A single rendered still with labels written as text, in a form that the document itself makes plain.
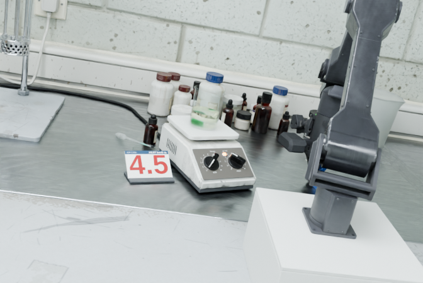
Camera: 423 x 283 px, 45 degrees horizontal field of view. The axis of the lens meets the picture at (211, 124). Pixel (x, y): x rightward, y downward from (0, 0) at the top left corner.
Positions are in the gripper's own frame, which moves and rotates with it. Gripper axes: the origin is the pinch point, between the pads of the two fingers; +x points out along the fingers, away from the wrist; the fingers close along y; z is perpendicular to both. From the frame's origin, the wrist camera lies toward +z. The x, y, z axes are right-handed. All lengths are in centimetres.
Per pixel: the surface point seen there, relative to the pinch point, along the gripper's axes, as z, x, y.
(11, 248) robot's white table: -25, 5, 61
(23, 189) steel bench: -7, 4, 60
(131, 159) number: 0.6, 1.1, 40.7
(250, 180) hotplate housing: -5.7, 1.5, 17.8
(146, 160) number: 0.8, 1.3, 37.6
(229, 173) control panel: -5.5, 0.4, 22.5
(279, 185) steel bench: -2.7, 3.6, 9.2
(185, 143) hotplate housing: 1.1, -2.9, 30.3
